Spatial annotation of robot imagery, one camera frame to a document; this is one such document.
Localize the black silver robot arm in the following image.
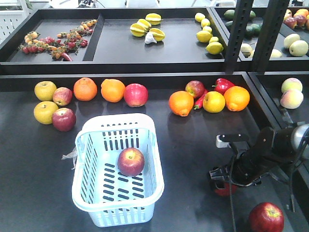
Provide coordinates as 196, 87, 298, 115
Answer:
209, 124, 309, 187

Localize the yellow orange fruit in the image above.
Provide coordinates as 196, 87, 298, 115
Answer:
202, 91, 225, 113

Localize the orange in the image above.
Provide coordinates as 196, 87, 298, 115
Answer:
101, 79, 126, 103
224, 86, 250, 112
169, 91, 194, 116
73, 77, 98, 101

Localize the black wooden display stand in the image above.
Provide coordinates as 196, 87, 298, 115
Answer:
0, 6, 309, 232

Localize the light blue plastic basket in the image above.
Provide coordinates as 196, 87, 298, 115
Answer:
72, 113, 164, 227

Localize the peach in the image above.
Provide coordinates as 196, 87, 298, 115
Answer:
281, 77, 303, 93
280, 88, 304, 109

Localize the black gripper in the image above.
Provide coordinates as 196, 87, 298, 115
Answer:
209, 143, 277, 191

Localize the dark red apple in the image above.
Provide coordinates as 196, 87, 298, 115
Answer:
214, 182, 238, 197
52, 108, 76, 132
249, 202, 284, 232

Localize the yellow apple upper left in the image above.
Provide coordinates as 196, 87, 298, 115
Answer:
34, 81, 57, 101

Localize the red apple far left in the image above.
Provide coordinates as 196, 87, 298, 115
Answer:
124, 83, 148, 107

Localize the yellow apple lower left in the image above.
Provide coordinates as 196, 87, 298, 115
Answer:
33, 101, 58, 125

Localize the white garlic bulb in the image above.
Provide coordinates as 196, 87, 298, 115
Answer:
144, 32, 157, 44

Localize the bruised red apple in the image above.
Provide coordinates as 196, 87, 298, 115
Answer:
185, 80, 205, 99

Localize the peach back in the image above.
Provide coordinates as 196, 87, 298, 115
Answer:
281, 77, 303, 93

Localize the orange right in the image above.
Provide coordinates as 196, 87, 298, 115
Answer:
224, 86, 250, 112

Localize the orange far left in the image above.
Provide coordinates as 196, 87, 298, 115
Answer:
73, 77, 98, 101

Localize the peach front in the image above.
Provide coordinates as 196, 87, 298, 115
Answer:
280, 88, 304, 109

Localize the black shelf upright post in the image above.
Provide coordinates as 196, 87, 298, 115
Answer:
224, 0, 253, 73

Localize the red bell pepper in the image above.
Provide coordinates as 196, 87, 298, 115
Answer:
212, 78, 235, 95

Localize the small pink red apple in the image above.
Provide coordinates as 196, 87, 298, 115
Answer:
53, 87, 73, 106

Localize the red chili pepper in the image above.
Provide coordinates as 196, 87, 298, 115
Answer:
193, 89, 208, 110

